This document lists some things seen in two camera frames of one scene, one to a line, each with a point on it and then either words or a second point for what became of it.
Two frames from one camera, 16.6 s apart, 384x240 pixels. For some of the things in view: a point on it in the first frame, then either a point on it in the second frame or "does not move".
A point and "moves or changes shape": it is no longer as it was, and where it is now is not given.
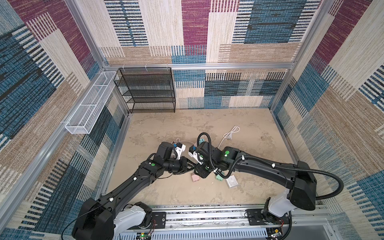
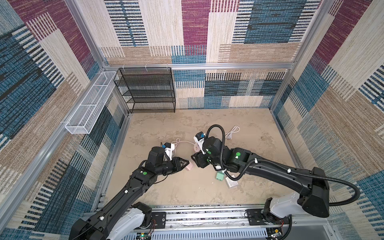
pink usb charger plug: x=195 y=177 moves or changes shape
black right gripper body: x=203 y=170 → x=203 y=160
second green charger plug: x=219 y=177 does not move
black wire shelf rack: x=147 y=89 does not move
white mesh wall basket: x=84 y=118 does not move
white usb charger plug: x=231 y=181 does not move
